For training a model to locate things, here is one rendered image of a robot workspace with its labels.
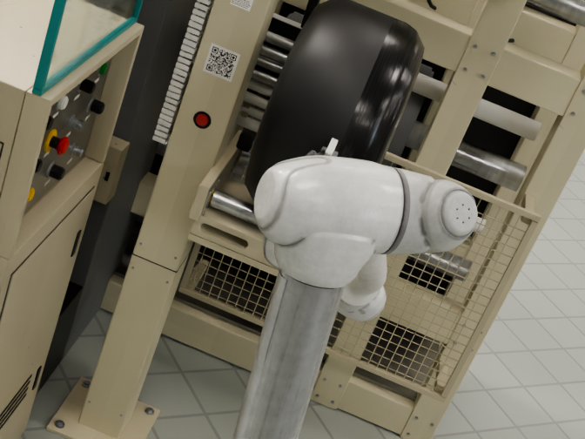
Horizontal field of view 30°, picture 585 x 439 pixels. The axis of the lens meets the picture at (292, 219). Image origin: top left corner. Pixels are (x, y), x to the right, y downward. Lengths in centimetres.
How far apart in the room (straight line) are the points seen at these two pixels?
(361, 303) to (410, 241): 57
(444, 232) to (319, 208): 19
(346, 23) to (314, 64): 14
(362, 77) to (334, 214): 99
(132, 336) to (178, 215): 41
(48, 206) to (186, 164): 45
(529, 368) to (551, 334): 36
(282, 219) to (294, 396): 30
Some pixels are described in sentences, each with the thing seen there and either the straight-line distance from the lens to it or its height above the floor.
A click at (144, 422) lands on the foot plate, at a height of 1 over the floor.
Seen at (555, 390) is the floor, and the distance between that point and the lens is 444.
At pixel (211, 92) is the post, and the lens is 270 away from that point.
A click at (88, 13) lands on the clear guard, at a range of 223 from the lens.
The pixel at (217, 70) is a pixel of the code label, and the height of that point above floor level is 120.
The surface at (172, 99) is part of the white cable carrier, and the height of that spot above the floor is 108.
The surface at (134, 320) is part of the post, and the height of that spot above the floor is 42.
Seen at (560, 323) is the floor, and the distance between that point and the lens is 491.
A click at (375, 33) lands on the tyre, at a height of 143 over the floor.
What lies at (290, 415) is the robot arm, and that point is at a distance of 169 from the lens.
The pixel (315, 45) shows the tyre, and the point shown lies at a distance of 251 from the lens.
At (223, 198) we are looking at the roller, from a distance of 272.
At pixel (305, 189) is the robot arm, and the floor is 152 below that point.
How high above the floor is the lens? 218
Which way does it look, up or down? 27 degrees down
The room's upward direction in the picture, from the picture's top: 22 degrees clockwise
